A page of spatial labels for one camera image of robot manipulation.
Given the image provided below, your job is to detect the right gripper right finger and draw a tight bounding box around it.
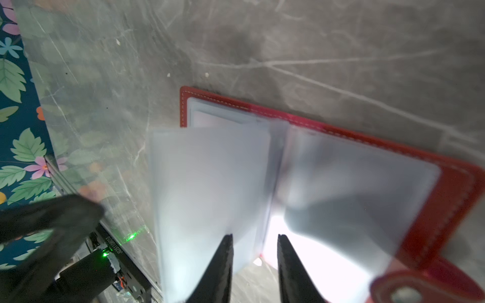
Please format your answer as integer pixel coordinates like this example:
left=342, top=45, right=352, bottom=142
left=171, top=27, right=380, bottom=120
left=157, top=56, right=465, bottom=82
left=277, top=234, right=326, bottom=303

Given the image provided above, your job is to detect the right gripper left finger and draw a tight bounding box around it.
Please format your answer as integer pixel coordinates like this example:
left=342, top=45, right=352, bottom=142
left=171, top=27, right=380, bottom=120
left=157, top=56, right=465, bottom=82
left=186, top=234, right=234, bottom=303

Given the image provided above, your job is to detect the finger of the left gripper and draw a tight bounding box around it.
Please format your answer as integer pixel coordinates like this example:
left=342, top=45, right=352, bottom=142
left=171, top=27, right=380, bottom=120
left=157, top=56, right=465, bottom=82
left=0, top=194, right=106, bottom=303

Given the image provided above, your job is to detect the red leather card holder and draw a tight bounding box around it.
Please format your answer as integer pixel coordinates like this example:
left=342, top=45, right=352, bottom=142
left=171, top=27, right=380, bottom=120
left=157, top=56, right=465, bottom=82
left=147, top=87, right=484, bottom=302

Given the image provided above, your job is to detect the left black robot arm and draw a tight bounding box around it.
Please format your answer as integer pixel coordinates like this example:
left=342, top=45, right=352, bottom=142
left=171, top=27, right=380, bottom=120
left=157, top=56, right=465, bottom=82
left=1, top=194, right=116, bottom=302

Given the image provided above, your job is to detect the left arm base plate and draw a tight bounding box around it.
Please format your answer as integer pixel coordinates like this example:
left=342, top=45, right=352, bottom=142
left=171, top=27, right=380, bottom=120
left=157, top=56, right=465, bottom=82
left=89, top=223, right=152, bottom=302

